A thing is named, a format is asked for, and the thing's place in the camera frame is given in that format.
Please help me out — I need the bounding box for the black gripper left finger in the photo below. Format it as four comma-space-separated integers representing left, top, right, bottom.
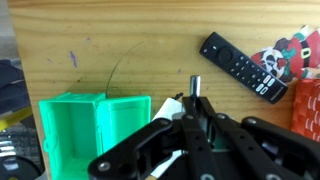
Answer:
87, 96, 218, 180

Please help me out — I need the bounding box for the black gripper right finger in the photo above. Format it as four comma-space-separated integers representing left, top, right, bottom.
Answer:
196, 96, 320, 180

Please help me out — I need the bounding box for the green plastic box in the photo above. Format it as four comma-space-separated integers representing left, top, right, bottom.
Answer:
38, 92, 153, 180

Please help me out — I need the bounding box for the white paper sheet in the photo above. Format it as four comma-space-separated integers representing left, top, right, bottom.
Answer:
146, 97, 184, 180

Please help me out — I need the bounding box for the red woven basket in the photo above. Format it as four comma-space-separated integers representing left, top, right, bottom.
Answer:
290, 78, 320, 144

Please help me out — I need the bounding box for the black remote control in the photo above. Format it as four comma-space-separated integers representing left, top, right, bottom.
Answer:
199, 31, 289, 105

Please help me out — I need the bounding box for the Santa Claus paper cutout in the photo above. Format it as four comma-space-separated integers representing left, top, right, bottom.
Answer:
250, 24, 320, 84

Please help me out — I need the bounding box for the light wooden table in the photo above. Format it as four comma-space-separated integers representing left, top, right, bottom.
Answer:
7, 0, 320, 180

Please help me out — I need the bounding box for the thin curved dark wire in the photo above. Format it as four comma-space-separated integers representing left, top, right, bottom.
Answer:
105, 40, 148, 100

